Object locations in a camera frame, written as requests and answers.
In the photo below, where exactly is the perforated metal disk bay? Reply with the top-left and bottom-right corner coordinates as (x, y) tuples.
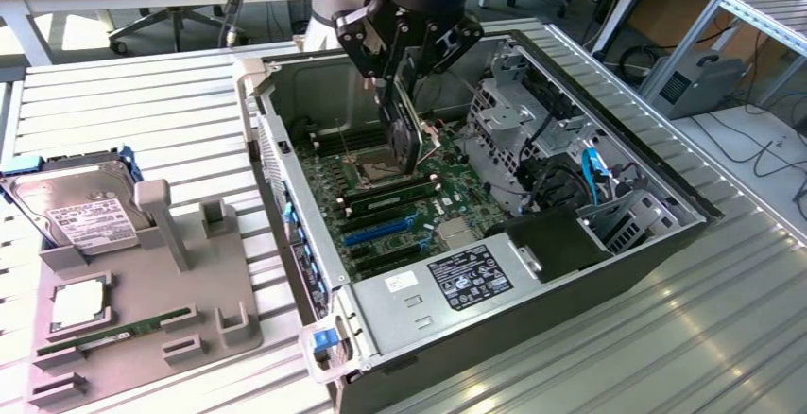
(467, 40), (600, 212)

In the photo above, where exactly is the metal socket cover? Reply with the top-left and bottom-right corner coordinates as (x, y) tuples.
(419, 120), (447, 163)

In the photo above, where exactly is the grey computer tower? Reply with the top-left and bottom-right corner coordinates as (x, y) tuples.
(639, 49), (750, 120)

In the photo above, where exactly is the black slanted stand pole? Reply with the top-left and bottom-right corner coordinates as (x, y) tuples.
(591, 0), (667, 63)

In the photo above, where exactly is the silver chipset heatsink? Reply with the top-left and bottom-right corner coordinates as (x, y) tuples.
(437, 219), (484, 250)

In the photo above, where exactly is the silver power supply unit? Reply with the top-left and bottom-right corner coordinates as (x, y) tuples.
(349, 232), (543, 356)

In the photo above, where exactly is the grey parts rack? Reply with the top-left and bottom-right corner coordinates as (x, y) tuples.
(24, 177), (265, 410)

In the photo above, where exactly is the graphics card with metal bracket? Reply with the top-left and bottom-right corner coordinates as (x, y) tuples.
(375, 52), (425, 175)

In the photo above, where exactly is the black open PC case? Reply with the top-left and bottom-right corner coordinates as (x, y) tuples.
(232, 29), (724, 414)

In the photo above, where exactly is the black wire bundle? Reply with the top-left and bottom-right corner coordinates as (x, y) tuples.
(519, 151), (591, 215)

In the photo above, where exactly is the thin locking lever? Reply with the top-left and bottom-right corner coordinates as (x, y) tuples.
(336, 118), (355, 163)

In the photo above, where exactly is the green RAM stick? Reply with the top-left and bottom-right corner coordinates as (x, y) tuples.
(36, 307), (195, 356)

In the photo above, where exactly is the aluminium slat side table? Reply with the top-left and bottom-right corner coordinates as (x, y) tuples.
(635, 0), (807, 108)

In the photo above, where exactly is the grey metal disk bay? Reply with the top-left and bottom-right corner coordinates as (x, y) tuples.
(576, 189), (704, 257)

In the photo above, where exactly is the blue case latch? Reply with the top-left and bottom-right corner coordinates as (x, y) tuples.
(311, 330), (340, 354)

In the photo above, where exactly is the black RAM slot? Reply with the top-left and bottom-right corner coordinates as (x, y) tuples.
(309, 123), (379, 140)
(313, 140), (380, 158)
(311, 129), (379, 146)
(312, 134), (380, 151)

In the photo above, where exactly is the CPU socket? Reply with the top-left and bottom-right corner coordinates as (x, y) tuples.
(343, 151), (417, 191)

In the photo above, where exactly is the black plastic air shroud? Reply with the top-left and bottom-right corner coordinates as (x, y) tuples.
(484, 208), (612, 285)

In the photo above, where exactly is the large light blue slot latch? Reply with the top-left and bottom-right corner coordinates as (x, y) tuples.
(280, 200), (299, 238)

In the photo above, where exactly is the hard disk in blue carrier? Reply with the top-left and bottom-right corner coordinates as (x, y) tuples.
(0, 144), (156, 257)

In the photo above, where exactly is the blue data wire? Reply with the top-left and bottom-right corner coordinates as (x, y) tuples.
(583, 147), (611, 207)

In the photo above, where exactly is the green motherboard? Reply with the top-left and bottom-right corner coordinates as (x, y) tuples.
(295, 118), (512, 281)

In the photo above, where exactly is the office chair with star base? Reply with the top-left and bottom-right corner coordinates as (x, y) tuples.
(105, 5), (251, 54)

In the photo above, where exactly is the black expansion slot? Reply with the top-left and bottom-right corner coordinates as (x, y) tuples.
(339, 203), (415, 234)
(351, 242), (423, 269)

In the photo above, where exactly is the silver CPU chip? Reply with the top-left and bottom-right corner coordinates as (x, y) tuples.
(51, 281), (107, 325)

